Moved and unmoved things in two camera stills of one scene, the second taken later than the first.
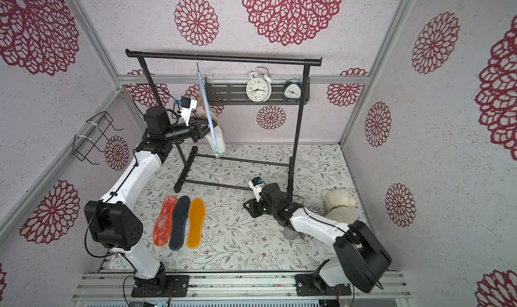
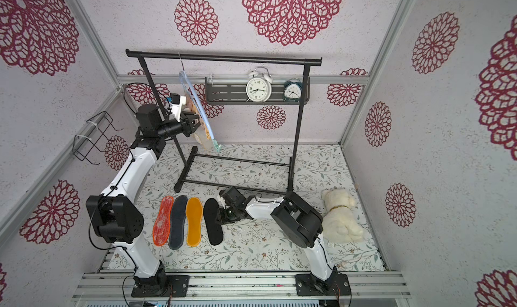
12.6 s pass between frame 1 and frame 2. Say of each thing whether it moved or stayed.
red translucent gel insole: stayed
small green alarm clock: stayed
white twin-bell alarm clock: stayed
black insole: moved
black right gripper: moved
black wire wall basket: stayed
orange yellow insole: stayed
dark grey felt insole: stayed
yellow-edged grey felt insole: moved
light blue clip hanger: moved
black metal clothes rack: stayed
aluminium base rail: stayed
